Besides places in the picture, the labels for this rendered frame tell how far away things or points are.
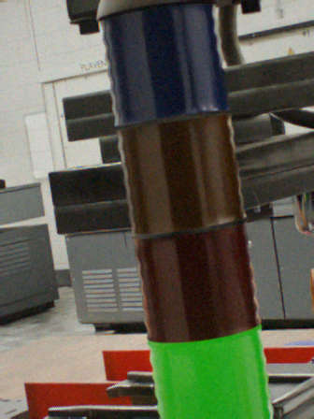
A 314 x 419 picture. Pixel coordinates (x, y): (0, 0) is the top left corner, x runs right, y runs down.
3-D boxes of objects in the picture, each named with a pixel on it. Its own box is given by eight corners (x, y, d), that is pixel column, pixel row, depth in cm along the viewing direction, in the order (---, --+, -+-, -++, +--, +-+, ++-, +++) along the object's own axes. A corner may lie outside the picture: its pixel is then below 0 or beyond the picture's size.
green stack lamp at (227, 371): (199, 414, 38) (186, 323, 38) (295, 417, 36) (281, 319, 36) (139, 449, 35) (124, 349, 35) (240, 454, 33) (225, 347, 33)
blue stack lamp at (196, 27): (156, 121, 37) (142, 26, 37) (251, 106, 35) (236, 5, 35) (91, 129, 34) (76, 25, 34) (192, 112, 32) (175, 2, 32)
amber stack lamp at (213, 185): (171, 221, 38) (157, 125, 37) (266, 211, 36) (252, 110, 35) (107, 238, 35) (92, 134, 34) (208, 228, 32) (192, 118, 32)
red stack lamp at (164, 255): (185, 318, 38) (171, 224, 38) (280, 314, 36) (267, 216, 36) (123, 343, 35) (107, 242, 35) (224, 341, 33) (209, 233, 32)
